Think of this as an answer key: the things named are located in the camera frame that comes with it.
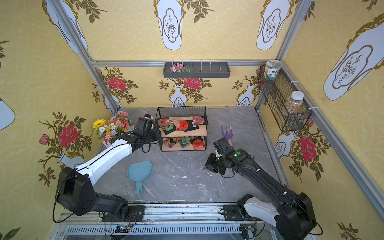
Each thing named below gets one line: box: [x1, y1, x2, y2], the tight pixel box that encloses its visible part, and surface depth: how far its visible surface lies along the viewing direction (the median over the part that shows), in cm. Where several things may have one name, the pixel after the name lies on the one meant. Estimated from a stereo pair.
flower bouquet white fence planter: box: [92, 111, 134, 148], surface depth 90 cm
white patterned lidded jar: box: [264, 59, 282, 80], surface depth 87 cm
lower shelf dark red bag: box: [163, 138, 176, 149], surface depth 100 cm
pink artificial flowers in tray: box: [170, 62, 191, 73], surface depth 89 cm
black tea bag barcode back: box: [184, 119, 200, 132], surface depth 90 cm
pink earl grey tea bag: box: [192, 115, 205, 126], surface depth 94 cm
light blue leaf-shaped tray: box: [127, 160, 153, 195], surface depth 91 cm
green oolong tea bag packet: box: [162, 125, 173, 132], surface depth 90 cm
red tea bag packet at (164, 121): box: [158, 117, 170, 127], surface depth 92 cm
